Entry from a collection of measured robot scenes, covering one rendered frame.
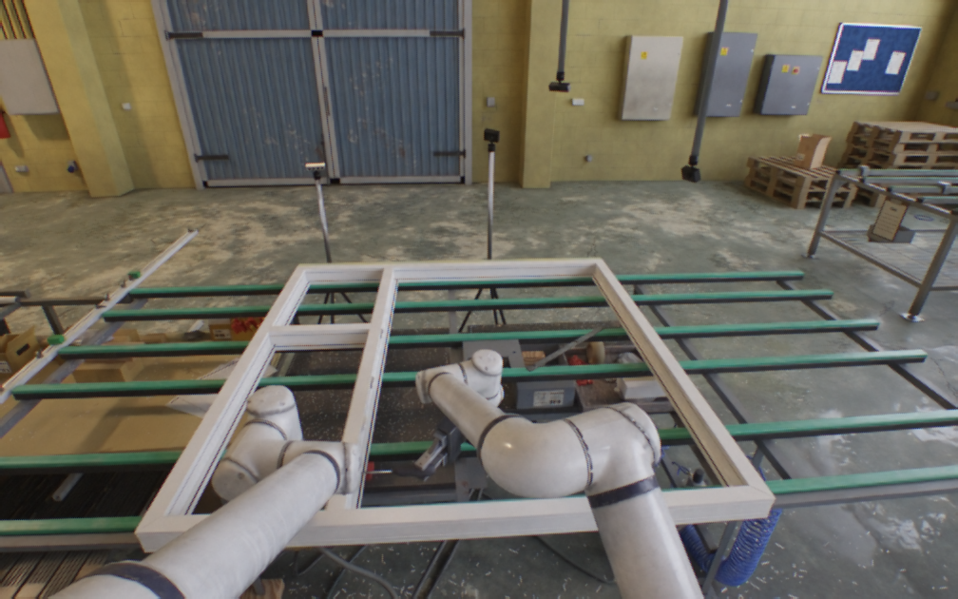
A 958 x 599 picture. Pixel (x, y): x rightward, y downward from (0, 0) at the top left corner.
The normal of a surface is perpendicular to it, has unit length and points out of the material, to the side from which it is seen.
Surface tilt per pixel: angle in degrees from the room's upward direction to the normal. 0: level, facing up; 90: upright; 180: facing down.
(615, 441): 38
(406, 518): 0
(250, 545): 66
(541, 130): 90
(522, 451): 33
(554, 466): 49
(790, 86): 90
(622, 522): 54
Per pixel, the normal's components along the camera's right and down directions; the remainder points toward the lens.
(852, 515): 0.00, -0.88
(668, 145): 0.07, 0.47
